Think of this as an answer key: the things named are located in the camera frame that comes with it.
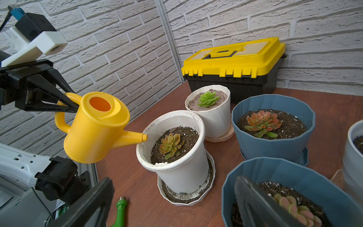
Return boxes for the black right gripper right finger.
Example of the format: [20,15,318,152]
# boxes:
[234,176,302,227]

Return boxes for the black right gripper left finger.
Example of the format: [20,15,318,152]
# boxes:
[48,177,114,227]

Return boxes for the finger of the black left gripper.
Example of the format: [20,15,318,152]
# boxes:
[25,74,79,113]
[45,68,75,95]

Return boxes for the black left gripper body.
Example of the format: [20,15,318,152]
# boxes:
[1,59,54,112]

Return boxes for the blue pot front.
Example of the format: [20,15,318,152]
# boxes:
[222,157,363,227]

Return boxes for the blue pot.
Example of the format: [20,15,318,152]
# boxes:
[222,157,363,227]
[232,95,316,163]

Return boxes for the yellow plastic watering can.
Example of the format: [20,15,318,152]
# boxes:
[55,92,147,164]

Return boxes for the blue pot back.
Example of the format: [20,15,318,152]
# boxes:
[232,95,316,163]

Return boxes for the large white round pot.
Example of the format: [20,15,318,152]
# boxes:
[136,110,216,206]

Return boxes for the small white faceted pot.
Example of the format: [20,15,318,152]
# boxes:
[185,85,234,143]

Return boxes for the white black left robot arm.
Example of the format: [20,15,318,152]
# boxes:
[1,59,91,206]

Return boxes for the green spray nozzle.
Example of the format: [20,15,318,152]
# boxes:
[110,196,128,227]

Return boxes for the yellow black plastic toolbox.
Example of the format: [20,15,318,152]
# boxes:
[181,37,286,104]

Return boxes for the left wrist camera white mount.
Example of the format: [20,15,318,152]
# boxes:
[0,5,69,68]

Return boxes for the aluminium frame corner post left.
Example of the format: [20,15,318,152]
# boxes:
[155,0,185,83]

